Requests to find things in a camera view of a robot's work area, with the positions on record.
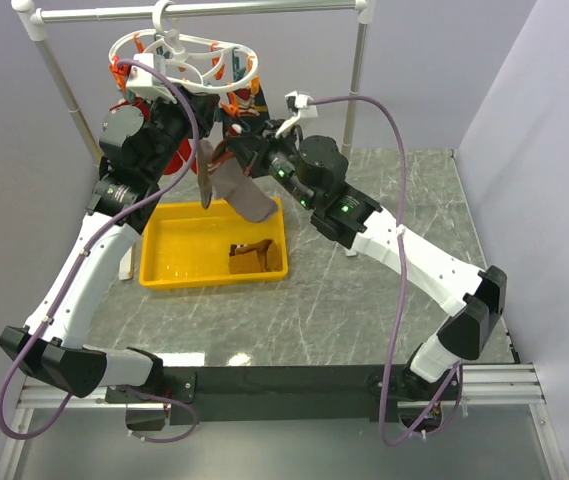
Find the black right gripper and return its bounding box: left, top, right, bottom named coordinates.
left=226, top=121, right=317, bottom=212

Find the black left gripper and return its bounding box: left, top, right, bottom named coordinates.
left=140, top=82, right=220, bottom=182

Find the red sock with stripes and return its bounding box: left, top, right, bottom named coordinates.
left=163, top=139, right=193, bottom=176

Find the white clip hanger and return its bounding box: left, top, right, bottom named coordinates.
left=108, top=1, right=261, bottom=113

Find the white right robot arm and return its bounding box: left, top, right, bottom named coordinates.
left=228, top=134, right=507, bottom=399

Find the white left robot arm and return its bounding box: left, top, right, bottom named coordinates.
left=0, top=99, right=192, bottom=402

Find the dark navy hanging sock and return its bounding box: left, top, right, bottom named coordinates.
left=233, top=87, right=270, bottom=133

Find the mustard yellow sock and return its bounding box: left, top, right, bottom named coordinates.
left=228, top=239, right=283, bottom=274

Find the yellow plastic bin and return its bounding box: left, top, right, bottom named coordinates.
left=139, top=200, right=289, bottom=290

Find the white and silver drying rack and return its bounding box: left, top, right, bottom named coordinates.
left=10, top=0, right=378, bottom=281

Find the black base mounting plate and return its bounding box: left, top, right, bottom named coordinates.
left=104, top=364, right=465, bottom=426

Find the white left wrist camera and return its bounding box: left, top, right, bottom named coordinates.
left=110, top=56, right=176, bottom=103

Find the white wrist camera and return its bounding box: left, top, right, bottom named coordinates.
left=110, top=56, right=176, bottom=103
left=275, top=91, right=318, bottom=138

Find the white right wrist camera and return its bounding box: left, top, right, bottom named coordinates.
left=275, top=91, right=318, bottom=138

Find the aluminium rail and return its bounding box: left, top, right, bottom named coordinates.
left=17, top=364, right=546, bottom=409

